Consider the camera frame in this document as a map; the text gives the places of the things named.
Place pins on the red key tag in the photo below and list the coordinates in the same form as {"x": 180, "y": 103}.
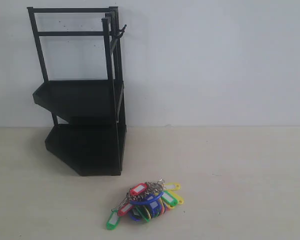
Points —
{"x": 125, "y": 209}
{"x": 138, "y": 189}

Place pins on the green key tag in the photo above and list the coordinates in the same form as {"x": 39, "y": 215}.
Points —
{"x": 169, "y": 199}
{"x": 113, "y": 220}

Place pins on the yellow key tag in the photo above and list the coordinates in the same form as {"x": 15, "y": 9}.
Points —
{"x": 172, "y": 186}
{"x": 179, "y": 199}

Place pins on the blue cable with metal connector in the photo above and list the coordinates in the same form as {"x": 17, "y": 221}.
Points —
{"x": 142, "y": 206}

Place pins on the black two-tier metal rack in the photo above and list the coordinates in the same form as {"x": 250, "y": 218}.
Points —
{"x": 89, "y": 119}

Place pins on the blue key tag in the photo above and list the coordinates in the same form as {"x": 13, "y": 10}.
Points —
{"x": 154, "y": 208}

